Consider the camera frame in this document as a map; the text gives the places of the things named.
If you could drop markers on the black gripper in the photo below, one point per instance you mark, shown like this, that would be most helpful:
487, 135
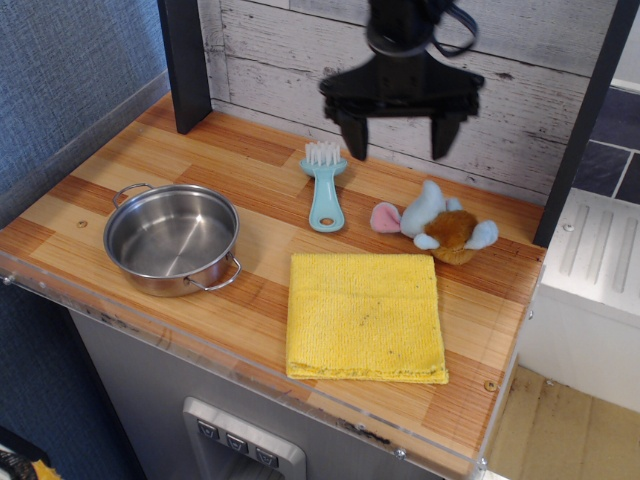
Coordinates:
401, 87

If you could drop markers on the blue and brown plush toy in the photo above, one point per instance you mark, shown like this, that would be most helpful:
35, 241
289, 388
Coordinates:
438, 225

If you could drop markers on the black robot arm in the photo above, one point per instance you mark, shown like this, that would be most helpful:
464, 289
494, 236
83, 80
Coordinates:
407, 28

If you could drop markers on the yellow folded towel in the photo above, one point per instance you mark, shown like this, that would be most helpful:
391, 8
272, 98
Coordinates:
364, 317

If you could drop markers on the grey toy fridge cabinet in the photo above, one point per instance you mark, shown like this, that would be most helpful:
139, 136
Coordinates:
347, 429

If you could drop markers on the light blue dish brush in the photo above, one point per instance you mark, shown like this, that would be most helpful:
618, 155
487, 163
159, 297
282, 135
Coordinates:
323, 161

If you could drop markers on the stainless steel pot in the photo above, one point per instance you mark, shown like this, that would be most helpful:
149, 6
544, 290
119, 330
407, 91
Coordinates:
173, 240

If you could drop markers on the white ridged side counter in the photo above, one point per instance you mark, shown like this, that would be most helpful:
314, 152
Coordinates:
583, 325

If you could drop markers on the clear acrylic edge guard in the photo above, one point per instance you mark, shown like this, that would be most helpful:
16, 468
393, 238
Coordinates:
227, 349

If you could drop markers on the silver dispenser button panel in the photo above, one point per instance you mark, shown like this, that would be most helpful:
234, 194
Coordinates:
228, 447

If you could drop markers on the yellow black object corner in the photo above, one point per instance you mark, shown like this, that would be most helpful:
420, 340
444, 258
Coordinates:
15, 466

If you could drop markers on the black left shelf post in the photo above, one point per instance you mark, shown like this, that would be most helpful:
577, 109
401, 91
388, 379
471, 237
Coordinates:
186, 63

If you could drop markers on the black shelf post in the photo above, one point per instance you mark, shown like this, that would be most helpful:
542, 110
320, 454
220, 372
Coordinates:
186, 63
611, 51

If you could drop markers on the black right shelf post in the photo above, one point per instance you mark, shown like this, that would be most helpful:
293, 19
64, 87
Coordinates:
611, 51

